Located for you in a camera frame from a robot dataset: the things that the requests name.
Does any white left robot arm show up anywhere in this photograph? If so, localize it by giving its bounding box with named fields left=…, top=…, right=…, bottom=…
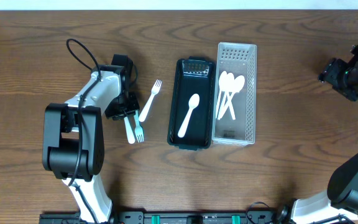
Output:
left=39, top=54, right=139, bottom=223

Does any white plastic spoon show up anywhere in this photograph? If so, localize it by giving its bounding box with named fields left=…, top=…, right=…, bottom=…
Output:
left=225, top=73, right=236, bottom=120
left=218, top=75, right=245, bottom=119
left=178, top=93, right=200, bottom=138

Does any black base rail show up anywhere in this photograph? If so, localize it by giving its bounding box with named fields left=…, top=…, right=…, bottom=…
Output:
left=39, top=210, right=291, bottom=224

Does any mint green plastic fork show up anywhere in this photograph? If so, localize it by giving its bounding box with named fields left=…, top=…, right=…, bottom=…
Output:
left=134, top=110, right=144, bottom=143

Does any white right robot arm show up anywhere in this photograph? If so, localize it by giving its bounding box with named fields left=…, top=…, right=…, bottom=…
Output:
left=275, top=45, right=358, bottom=223

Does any white plastic fork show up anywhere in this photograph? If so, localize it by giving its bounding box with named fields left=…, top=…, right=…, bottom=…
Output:
left=139, top=80, right=162, bottom=122
left=124, top=116, right=135, bottom=144

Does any dark green plastic basket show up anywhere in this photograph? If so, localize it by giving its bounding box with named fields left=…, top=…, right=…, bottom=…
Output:
left=167, top=57, right=215, bottom=151

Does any clear perforated plastic basket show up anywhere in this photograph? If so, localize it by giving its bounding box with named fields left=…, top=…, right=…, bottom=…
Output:
left=212, top=42, right=257, bottom=146

